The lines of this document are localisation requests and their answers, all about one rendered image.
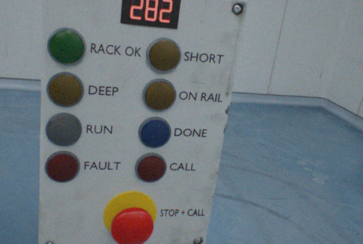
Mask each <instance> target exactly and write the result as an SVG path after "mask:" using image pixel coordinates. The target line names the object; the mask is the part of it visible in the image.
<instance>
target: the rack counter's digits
mask: <svg viewBox="0 0 363 244"><path fill-rule="evenodd" d="M173 8H174V0H130V4H129V18H128V19H131V20H143V21H148V22H160V23H172V13H173Z"/></svg>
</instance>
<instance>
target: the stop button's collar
mask: <svg viewBox="0 0 363 244"><path fill-rule="evenodd" d="M131 207H138V208H142V209H145V211H147V212H148V213H149V214H150V215H151V216H152V218H153V222H155V219H156V216H157V210H156V206H155V204H154V201H153V199H152V198H150V197H149V196H147V195H146V194H145V193H143V192H140V191H125V192H122V193H120V194H118V195H116V196H114V197H113V198H112V199H111V200H110V201H109V202H108V204H107V205H106V206H105V209H104V213H103V221H104V224H105V227H106V228H107V229H108V230H109V231H110V232H111V222H112V220H113V218H114V217H115V215H117V214H118V213H119V212H121V211H122V210H123V209H126V208H131ZM177 210H178V209H176V210H175V216H176V213H179V210H178V212H177ZM190 210H191V211H193V209H190ZM190 210H189V211H190ZM164 211H166V212H167V211H169V209H164ZM171 211H173V212H174V210H173V209H171V210H170V212H171ZM189 211H188V215H189V216H191V215H190V214H189ZM170 212H169V215H170ZM195 212H196V213H195ZM195 212H194V213H193V214H196V215H197V211H196V209H195ZM173 215H174V213H173ZM173 215H170V216H173ZM165 216H166V214H165Z"/></svg>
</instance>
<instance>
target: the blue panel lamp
mask: <svg viewBox="0 0 363 244"><path fill-rule="evenodd" d="M169 136H170V128H169V126H167V124H166V123H165V122H164V121H162V120H151V121H148V122H147V123H146V124H145V125H144V126H143V128H142V131H141V138H142V140H143V142H144V143H145V144H146V145H148V146H153V147H157V146H161V145H163V144H164V143H165V142H166V141H167V139H168V138H169Z"/></svg>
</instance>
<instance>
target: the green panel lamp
mask: <svg viewBox="0 0 363 244"><path fill-rule="evenodd" d="M49 49H50V53H51V55H52V56H53V57H54V58H55V59H56V60H58V61H59V62H61V63H64V64H72V63H75V62H77V61H78V60H79V59H80V58H81V57H82V56H83V53H84V49H85V48H84V43H83V40H82V39H81V37H79V36H78V34H77V33H75V32H73V31H68V30H64V31H59V32H57V33H55V34H54V35H53V36H52V38H51V40H50V43H49Z"/></svg>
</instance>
